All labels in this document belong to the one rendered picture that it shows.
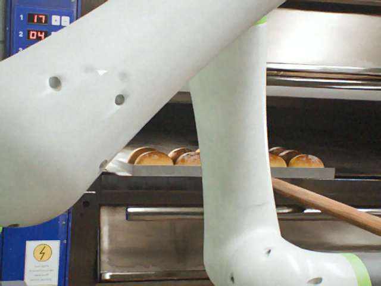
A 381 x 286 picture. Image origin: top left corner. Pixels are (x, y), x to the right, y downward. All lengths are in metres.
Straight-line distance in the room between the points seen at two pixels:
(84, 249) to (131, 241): 0.12
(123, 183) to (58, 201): 1.29
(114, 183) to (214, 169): 0.93
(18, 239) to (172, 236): 0.38
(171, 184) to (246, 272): 1.02
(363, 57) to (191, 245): 0.65
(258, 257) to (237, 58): 0.24
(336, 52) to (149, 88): 1.44
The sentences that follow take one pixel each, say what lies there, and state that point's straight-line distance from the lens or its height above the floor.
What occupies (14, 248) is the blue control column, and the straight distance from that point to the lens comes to 1.86.
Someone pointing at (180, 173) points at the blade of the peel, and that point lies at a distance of 1.93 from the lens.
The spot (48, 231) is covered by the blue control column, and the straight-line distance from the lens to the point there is 1.86.
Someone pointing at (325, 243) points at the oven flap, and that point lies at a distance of 2.13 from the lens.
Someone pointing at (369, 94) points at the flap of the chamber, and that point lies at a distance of 1.96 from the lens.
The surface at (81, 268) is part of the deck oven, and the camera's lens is 1.93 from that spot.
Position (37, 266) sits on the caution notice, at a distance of 1.88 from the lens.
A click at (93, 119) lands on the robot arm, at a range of 0.61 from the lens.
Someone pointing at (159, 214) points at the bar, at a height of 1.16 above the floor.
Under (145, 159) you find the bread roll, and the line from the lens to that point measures 1.92.
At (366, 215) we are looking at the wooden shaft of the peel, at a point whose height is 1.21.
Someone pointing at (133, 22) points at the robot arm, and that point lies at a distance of 0.66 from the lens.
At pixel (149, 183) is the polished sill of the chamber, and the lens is 1.92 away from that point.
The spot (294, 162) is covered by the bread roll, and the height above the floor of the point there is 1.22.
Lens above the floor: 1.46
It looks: 6 degrees down
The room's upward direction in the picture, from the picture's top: 4 degrees clockwise
